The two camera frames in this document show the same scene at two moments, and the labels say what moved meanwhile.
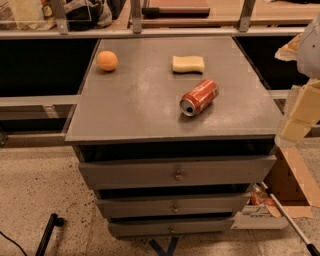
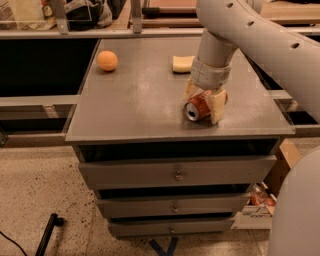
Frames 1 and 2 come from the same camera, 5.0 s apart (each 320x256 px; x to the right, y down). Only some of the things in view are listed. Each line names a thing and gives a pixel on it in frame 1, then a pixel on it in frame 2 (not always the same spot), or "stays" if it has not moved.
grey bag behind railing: x=84 y=15 stays
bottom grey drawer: x=170 y=226 stays
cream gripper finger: x=305 y=113 to x=209 y=78
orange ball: x=107 y=60 stays
